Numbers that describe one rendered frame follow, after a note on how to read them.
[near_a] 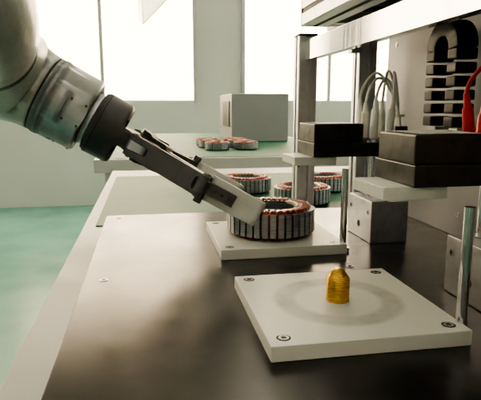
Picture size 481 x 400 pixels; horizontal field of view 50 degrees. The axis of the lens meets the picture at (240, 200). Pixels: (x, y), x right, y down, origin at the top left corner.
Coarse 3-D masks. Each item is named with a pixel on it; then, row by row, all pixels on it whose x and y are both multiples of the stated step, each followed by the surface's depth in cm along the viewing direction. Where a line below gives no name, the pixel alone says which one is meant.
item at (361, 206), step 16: (352, 208) 71; (368, 208) 66; (384, 208) 65; (400, 208) 65; (352, 224) 71; (368, 224) 66; (384, 224) 65; (400, 224) 66; (368, 240) 66; (384, 240) 66; (400, 240) 66
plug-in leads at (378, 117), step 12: (372, 72) 68; (372, 84) 66; (384, 84) 68; (396, 84) 67; (360, 96) 69; (396, 96) 68; (360, 108) 69; (396, 108) 68; (360, 120) 69; (372, 120) 64; (384, 120) 68; (396, 120) 69; (372, 132) 65
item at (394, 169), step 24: (384, 144) 44; (408, 144) 40; (432, 144) 39; (456, 144) 39; (480, 144) 40; (384, 168) 44; (408, 168) 40; (432, 168) 39; (456, 168) 39; (480, 168) 40; (384, 192) 39; (408, 192) 40; (432, 192) 40; (480, 192) 47; (480, 216) 47
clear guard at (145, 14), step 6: (138, 0) 33; (144, 0) 33; (150, 0) 34; (156, 0) 37; (162, 0) 39; (138, 6) 35; (144, 6) 35; (150, 6) 37; (156, 6) 39; (138, 12) 37; (144, 12) 37; (150, 12) 39; (144, 18) 39
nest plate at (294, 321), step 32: (256, 288) 46; (288, 288) 46; (320, 288) 46; (352, 288) 46; (384, 288) 46; (256, 320) 39; (288, 320) 39; (320, 320) 39; (352, 320) 39; (384, 320) 39; (416, 320) 39; (448, 320) 39; (288, 352) 35; (320, 352) 36; (352, 352) 36
